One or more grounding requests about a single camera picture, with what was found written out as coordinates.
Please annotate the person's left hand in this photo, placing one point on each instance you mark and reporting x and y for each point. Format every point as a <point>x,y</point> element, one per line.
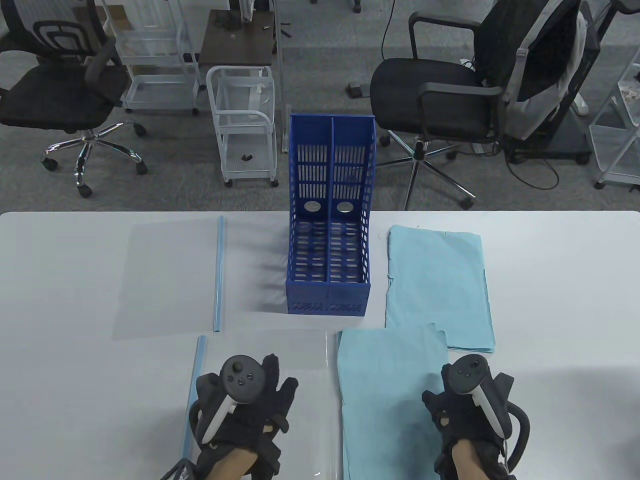
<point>272,400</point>

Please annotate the person's right hand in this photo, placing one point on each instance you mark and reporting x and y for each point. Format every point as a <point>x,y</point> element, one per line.
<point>450,415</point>

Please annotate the clear plastic file folder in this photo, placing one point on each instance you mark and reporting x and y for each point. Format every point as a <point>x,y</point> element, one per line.
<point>165,280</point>
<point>300,350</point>

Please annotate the stack of light blue papers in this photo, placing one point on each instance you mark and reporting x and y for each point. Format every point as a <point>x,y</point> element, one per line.
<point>385,390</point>
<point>440,280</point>

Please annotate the person's right forearm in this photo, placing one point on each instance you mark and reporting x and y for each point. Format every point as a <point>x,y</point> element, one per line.
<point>470,462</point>

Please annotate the person's left forearm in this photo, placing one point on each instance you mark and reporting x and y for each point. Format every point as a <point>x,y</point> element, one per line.
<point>232,465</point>

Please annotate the blue plastic file rack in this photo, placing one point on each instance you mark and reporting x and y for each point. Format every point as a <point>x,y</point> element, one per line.
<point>330,150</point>

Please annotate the black and white controller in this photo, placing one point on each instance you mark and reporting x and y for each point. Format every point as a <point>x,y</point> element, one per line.
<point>465,375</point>
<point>242,377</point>

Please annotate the small white mesh cart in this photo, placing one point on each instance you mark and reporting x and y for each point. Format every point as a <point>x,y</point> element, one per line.
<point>245,150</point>

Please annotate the black rolling stand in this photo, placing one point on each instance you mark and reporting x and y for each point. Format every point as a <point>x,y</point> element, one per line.
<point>565,142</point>

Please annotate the grey metal pole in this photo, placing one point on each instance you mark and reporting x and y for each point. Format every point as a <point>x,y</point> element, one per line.
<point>280,75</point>

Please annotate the white three-tier cart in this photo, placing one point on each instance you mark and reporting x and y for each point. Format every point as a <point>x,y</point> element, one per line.
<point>160,90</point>

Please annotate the white object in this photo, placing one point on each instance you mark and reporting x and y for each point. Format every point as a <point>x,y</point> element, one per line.
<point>581,106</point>

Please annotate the brown side table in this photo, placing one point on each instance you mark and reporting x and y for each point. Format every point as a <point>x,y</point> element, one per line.
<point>235,45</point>

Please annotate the black mesh-back office chair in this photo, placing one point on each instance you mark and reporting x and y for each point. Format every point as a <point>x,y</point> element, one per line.
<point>50,95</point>

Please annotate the cardboard box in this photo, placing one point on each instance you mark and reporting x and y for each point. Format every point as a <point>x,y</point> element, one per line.
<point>117,14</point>

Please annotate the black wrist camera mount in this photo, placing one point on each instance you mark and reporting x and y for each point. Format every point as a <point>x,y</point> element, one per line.
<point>270,455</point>
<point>500,467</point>

